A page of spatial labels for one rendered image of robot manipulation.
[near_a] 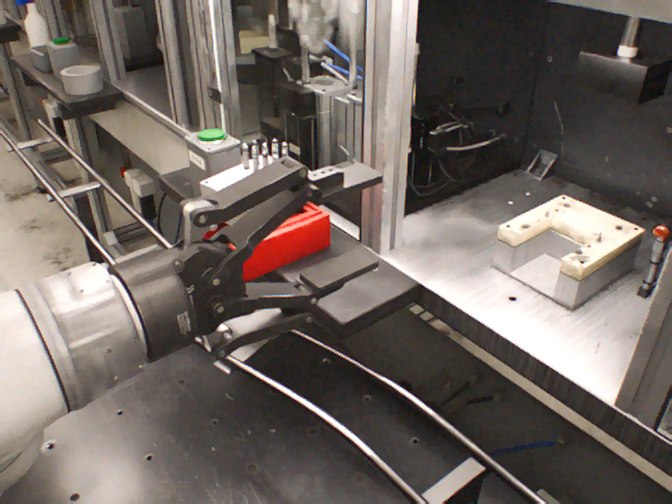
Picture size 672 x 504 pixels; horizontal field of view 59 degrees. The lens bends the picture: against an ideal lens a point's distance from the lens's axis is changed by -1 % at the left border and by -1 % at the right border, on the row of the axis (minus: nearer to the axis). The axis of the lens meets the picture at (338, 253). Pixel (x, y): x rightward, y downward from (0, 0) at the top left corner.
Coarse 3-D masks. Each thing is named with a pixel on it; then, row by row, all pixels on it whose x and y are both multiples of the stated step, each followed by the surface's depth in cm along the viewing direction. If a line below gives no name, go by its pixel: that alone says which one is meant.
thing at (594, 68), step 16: (624, 32) 69; (640, 32) 69; (592, 48) 73; (608, 48) 73; (624, 48) 70; (592, 64) 71; (608, 64) 70; (624, 64) 68; (640, 64) 67; (656, 64) 68; (576, 80) 74; (592, 80) 72; (608, 80) 70; (624, 80) 69; (640, 80) 67; (656, 80) 69; (608, 96) 71; (624, 96) 70; (640, 96) 68; (656, 96) 71
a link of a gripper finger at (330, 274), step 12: (348, 252) 57; (360, 252) 57; (324, 264) 55; (336, 264) 55; (348, 264) 55; (360, 264) 55; (372, 264) 55; (300, 276) 54; (312, 276) 53; (324, 276) 53; (336, 276) 53; (348, 276) 54; (312, 288) 53; (324, 288) 52
